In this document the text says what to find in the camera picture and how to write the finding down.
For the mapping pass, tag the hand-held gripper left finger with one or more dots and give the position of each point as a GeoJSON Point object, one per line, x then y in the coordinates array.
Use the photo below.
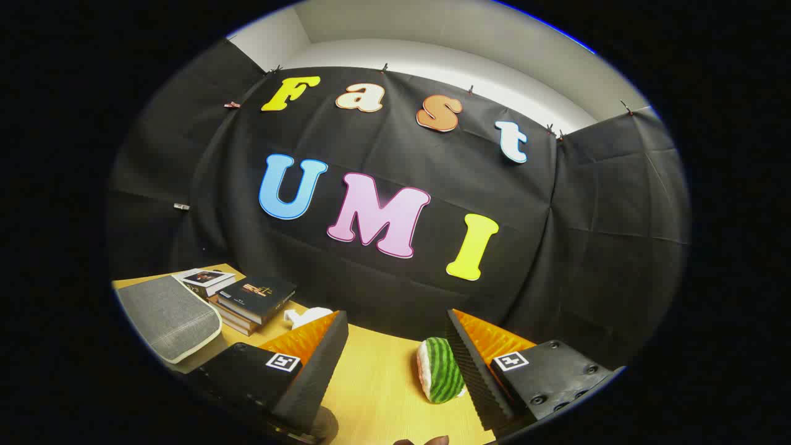
{"type": "Point", "coordinates": [315, 377]}

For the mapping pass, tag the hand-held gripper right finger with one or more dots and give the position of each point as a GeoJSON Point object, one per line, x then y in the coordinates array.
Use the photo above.
{"type": "Point", "coordinates": [473, 377]}

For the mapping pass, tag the grey fabric storage box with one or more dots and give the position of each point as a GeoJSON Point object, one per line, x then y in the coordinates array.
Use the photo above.
{"type": "Point", "coordinates": [167, 315]}

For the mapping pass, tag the watermelon slice plush toy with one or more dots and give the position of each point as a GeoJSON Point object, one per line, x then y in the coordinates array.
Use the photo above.
{"type": "Point", "coordinates": [442, 371]}

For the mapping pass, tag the white plush toy with eyes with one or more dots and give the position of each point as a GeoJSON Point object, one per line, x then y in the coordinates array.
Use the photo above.
{"type": "Point", "coordinates": [306, 316]}

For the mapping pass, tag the dark blue hardcover book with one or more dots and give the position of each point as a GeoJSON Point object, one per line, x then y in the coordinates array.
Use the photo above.
{"type": "Point", "coordinates": [256, 296]}

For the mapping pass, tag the black backdrop cloth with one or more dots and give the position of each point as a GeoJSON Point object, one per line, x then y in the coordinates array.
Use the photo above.
{"type": "Point", "coordinates": [401, 290]}

